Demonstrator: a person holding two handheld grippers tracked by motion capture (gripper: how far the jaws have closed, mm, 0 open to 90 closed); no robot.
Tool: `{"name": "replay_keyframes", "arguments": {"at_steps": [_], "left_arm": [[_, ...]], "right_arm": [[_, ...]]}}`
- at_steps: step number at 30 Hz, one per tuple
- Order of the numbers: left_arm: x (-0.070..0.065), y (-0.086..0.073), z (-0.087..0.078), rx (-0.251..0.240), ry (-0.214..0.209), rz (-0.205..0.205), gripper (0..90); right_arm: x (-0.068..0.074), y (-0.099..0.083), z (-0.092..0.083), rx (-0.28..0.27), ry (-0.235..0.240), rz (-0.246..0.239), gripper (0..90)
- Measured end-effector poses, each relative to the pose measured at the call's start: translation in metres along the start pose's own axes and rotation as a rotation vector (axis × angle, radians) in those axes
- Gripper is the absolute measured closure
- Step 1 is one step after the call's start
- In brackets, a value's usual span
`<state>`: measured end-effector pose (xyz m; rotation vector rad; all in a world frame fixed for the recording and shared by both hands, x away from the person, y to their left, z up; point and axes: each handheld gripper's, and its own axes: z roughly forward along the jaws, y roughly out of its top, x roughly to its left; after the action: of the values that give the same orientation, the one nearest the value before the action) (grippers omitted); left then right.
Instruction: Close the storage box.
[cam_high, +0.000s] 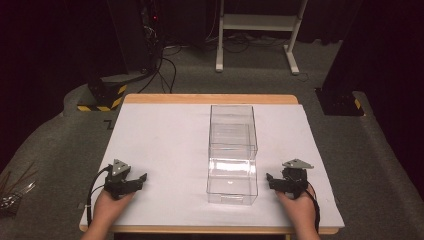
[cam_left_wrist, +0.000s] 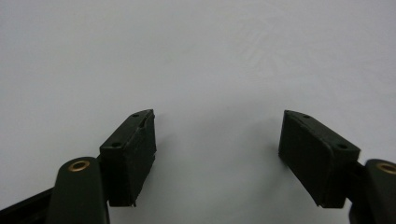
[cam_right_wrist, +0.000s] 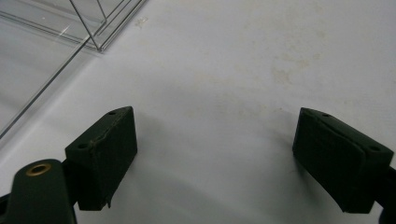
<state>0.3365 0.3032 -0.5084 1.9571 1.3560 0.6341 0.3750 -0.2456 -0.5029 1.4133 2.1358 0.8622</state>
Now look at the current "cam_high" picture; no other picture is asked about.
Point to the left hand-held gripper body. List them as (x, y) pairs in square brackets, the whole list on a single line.
[(116, 185)]

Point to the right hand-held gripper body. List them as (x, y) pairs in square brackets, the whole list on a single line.
[(295, 181)]

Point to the clear plastic drawer box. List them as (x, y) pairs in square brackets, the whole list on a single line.
[(232, 156)]

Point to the person's left hand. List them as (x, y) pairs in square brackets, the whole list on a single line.
[(108, 208)]

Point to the person's right hand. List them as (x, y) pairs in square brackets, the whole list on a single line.
[(298, 210)]

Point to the white table mat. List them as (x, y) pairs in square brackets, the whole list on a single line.
[(166, 150)]

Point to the metal stand with sticks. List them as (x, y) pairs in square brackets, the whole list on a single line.
[(15, 195)]

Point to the wooden table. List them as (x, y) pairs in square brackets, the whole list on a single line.
[(206, 98)]

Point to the black equipment rack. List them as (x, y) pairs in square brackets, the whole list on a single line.
[(140, 36)]

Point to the white metal stand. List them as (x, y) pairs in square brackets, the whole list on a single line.
[(258, 22)]

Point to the black post with dark base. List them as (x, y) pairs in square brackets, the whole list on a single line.
[(338, 100)]

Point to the black post with striped base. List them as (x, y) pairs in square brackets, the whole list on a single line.
[(106, 90)]

